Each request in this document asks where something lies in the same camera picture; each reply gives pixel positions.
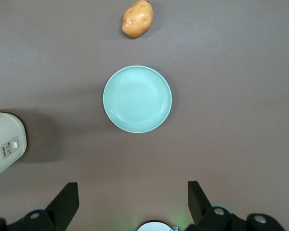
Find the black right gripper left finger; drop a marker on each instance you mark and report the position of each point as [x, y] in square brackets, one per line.
[62, 207]

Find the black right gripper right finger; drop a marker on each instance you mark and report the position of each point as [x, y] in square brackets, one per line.
[200, 207]

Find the cream white rice cooker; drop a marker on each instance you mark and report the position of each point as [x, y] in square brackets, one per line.
[4, 134]

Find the light green round plate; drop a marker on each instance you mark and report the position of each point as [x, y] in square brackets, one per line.
[137, 98]

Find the brown potato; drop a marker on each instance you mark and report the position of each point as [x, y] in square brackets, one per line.
[137, 19]

